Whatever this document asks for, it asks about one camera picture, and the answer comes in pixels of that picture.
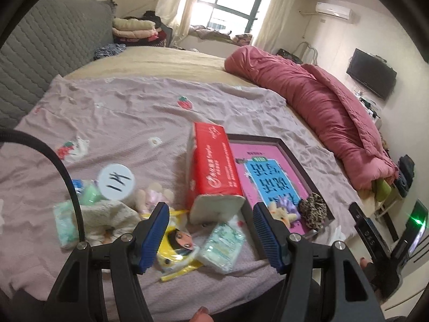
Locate white teal tissue pack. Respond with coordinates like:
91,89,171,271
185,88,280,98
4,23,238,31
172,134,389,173
53,200,83,250

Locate dark shallow cardboard box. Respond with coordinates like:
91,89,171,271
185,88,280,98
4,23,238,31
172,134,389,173
227,133,336,259

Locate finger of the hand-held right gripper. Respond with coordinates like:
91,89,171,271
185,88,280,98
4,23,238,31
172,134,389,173
348,202,395,259

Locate black wall television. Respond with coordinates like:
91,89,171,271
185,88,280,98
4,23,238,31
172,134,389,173
346,48,398,101

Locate white round lid container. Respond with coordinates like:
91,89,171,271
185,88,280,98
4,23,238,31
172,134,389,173
97,163,137,206

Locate red tissue paper pack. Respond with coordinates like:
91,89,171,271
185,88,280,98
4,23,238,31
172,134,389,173
185,122,246,225

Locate beige bed sheet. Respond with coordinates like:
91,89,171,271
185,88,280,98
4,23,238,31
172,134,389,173
64,45,245,84

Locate black cable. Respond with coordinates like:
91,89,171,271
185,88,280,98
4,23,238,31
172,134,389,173
0,129,85,243

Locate dark clothes heap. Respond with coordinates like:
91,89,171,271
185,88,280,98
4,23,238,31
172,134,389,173
394,154,416,189

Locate purple and yellow plush toy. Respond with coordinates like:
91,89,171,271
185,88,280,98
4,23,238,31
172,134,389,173
267,197,300,225

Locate shiny green tissue pack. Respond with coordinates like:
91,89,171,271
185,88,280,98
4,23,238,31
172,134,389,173
196,221,246,274

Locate cream floral cloth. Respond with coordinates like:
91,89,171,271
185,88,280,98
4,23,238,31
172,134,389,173
74,200,143,246

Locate grey quilted headboard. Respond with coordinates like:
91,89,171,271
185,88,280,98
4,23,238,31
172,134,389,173
0,0,115,129

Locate clothes on window sill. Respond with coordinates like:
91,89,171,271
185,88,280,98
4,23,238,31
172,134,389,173
189,24,253,46

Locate leopard print scrunchie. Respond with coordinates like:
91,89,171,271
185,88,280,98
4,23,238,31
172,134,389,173
298,193,328,231

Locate metal chair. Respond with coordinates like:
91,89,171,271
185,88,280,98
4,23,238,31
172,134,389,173
298,42,320,65

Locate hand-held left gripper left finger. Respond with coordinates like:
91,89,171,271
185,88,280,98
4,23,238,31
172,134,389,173
47,202,170,322

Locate white air conditioner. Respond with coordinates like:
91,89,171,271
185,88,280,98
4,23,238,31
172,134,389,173
315,1,354,21

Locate rose pink comforter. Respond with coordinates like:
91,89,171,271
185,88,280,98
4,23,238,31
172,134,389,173
224,45,400,191

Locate yellow cartoon wipes pack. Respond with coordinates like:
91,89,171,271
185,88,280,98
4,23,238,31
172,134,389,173
141,208,202,282

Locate pile of folded clothes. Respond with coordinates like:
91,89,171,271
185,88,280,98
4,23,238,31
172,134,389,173
112,11,170,45

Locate dark floral cloth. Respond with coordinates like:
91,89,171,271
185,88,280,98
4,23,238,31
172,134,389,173
93,43,127,60

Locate pink book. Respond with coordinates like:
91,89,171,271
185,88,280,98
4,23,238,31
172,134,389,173
231,142,310,239

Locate green cloth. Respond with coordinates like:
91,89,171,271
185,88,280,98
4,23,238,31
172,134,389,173
373,177,392,206

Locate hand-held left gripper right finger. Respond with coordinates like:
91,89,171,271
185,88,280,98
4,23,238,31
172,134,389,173
252,202,386,322

